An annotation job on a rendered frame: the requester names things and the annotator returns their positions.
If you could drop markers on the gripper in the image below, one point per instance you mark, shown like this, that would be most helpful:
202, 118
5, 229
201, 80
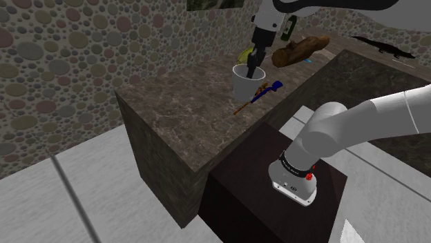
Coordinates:
258, 50

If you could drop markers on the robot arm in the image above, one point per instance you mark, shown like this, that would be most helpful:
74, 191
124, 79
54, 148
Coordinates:
340, 126

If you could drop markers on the yellow green fruit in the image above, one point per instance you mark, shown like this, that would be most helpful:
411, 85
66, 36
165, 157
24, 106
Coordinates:
244, 56

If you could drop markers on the dark green bottle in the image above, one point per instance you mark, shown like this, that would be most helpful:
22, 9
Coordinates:
288, 29

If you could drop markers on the brown bread loaf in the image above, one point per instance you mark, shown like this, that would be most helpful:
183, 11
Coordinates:
298, 51

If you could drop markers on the white cup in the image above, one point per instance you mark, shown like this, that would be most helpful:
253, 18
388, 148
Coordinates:
243, 88

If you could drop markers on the blue and brown toy rifle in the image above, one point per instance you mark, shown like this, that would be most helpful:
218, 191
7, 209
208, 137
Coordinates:
262, 92

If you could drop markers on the black lizard figure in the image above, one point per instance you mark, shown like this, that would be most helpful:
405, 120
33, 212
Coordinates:
384, 46

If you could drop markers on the dark robot stand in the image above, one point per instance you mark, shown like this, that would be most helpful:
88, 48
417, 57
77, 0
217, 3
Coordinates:
249, 188

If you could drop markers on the dark wall picture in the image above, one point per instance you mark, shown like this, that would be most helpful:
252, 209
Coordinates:
215, 4

